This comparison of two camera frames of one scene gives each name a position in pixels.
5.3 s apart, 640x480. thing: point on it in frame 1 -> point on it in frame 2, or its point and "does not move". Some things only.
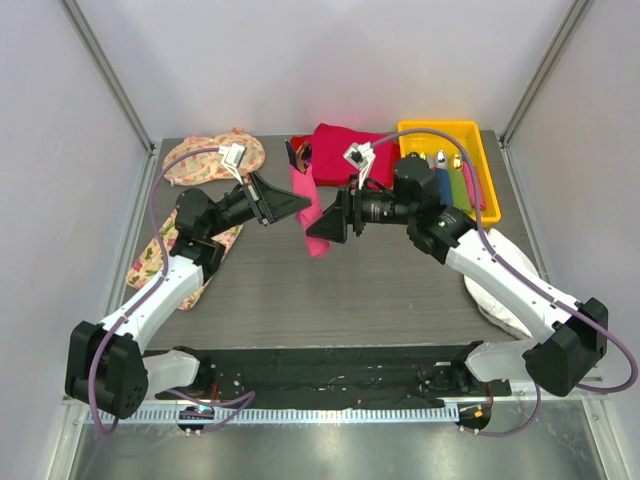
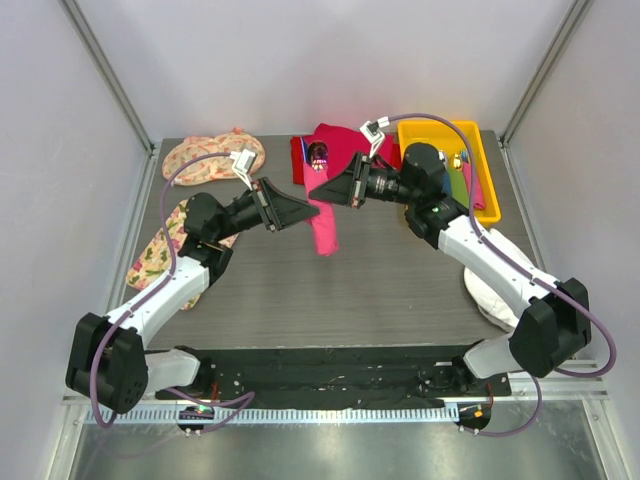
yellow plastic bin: (466, 132) does not move
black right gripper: (333, 225) -> (347, 188)
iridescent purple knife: (291, 154) -> (305, 149)
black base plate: (359, 376) does not move
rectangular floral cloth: (149, 267) does not move
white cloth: (491, 304) does not move
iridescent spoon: (304, 157) -> (317, 155)
